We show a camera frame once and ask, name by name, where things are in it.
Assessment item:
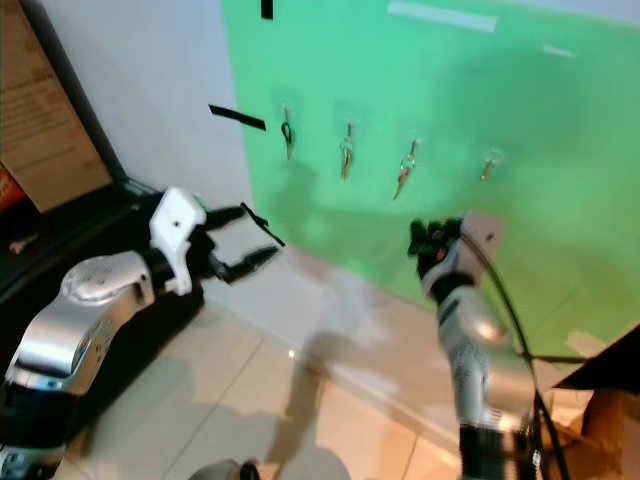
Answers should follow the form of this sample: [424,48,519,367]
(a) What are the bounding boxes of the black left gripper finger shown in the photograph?
[226,248,279,284]
[218,203,285,248]

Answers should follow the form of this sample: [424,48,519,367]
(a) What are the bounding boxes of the long silver and red key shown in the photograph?
[393,154,420,202]

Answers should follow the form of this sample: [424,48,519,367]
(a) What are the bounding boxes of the key with black loop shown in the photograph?
[280,120,297,161]

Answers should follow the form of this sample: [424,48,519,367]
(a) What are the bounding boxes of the long black tape strip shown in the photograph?
[208,102,268,132]

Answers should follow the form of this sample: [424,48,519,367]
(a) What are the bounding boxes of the black cabinet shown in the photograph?
[0,178,163,331]

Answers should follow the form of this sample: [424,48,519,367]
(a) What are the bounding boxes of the orange and white box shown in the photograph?
[0,163,28,213]

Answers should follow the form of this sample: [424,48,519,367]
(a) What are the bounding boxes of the grey robot foot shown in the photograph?
[187,458,262,480]

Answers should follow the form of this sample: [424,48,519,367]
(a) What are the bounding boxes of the printed brown cardboard box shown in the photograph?
[0,0,114,214]

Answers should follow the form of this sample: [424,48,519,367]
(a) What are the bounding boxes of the long white tape strip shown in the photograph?
[386,0,500,35]

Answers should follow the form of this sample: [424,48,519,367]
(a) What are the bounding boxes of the plain brown cardboard box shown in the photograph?
[553,328,640,480]

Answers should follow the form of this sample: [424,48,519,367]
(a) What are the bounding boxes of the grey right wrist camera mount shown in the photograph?
[450,210,507,291]

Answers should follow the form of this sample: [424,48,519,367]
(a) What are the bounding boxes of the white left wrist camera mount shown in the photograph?
[148,187,209,296]

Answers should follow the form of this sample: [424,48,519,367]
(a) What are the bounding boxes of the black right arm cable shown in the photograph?
[460,230,593,480]

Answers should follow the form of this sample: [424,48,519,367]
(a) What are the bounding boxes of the silver key with ring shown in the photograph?
[339,138,357,182]

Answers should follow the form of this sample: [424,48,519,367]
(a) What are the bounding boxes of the green wall sheet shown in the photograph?
[220,0,640,363]

